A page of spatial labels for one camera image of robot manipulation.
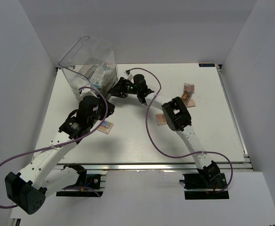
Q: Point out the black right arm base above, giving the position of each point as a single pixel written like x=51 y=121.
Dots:
x=196 y=188

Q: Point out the black XDOF label sticker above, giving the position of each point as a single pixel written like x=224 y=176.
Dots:
x=206 y=65

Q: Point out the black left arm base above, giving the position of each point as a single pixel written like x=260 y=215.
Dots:
x=89 y=184

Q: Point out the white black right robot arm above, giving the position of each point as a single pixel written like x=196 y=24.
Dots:
x=178 y=120

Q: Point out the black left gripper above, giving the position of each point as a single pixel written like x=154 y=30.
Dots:
x=110 y=110

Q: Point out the twelve-pan brown eyeshadow palette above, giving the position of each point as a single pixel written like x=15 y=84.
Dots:
x=186 y=96

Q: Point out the beige flat makeup box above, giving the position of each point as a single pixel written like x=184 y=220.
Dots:
x=191 y=103

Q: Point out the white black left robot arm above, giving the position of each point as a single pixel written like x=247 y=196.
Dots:
x=30 y=187

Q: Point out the colourful glitter eyeshadow palette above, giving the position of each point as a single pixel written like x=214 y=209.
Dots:
x=105 y=127

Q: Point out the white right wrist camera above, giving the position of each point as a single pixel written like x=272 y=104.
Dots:
x=128 y=75

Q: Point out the four-pan brown eyeshadow palette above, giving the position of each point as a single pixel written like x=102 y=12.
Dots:
x=160 y=118

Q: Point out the clear acrylic drawer organizer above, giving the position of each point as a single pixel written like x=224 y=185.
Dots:
x=84 y=57

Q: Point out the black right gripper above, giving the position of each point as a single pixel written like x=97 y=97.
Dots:
x=119 y=89

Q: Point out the white cotton pad pack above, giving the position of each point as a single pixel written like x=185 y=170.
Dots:
x=99 y=77
x=77 y=82

